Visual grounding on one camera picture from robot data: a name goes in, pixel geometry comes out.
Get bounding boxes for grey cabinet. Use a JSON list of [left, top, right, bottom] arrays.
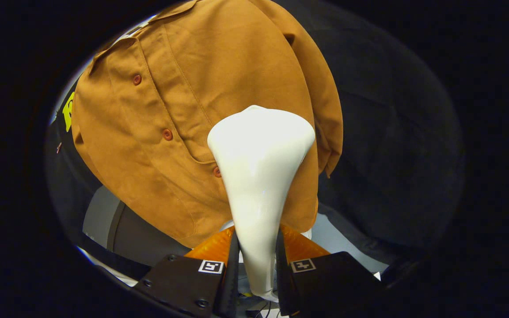
[[82, 185, 193, 268]]

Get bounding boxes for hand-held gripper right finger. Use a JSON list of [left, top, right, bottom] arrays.
[[275, 224, 387, 318]]

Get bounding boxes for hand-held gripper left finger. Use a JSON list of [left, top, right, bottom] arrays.
[[133, 226, 240, 318]]

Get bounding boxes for white garment steamer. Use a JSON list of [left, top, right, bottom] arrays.
[[207, 105, 316, 303]]

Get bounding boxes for orange button-up shirt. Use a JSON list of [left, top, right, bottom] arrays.
[[71, 0, 344, 249]]

